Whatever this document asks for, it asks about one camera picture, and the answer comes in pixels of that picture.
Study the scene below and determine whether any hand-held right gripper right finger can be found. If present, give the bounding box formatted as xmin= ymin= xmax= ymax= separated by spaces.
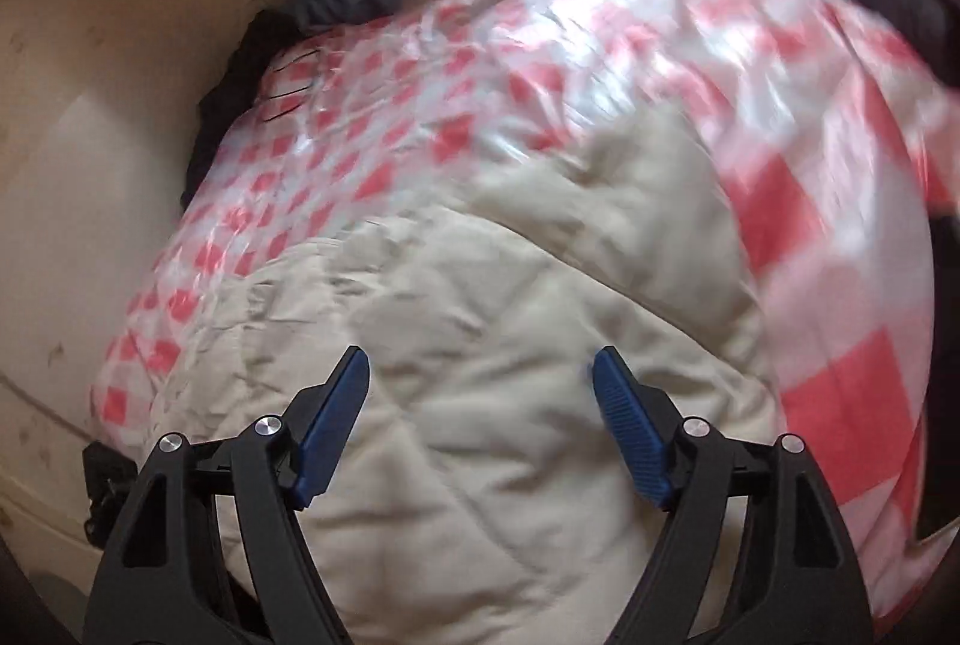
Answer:
xmin=591 ymin=345 xmax=875 ymax=645

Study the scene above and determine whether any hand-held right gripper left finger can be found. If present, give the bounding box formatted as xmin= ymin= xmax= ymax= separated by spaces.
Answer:
xmin=82 ymin=345 xmax=372 ymax=645

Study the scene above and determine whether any beige quilted jacket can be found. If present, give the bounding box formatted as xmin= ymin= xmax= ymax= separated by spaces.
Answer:
xmin=150 ymin=105 xmax=788 ymax=645

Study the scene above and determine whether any black clothes pile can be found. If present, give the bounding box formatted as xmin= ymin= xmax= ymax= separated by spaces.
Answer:
xmin=180 ymin=7 xmax=316 ymax=211

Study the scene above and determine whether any black object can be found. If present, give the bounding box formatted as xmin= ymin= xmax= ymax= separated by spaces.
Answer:
xmin=81 ymin=441 xmax=125 ymax=550

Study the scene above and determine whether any pink checkered plastic bed sheet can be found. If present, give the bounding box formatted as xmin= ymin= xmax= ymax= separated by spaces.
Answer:
xmin=90 ymin=0 xmax=960 ymax=623

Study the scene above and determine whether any black cable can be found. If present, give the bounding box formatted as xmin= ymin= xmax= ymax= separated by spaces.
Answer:
xmin=261 ymin=51 xmax=325 ymax=122

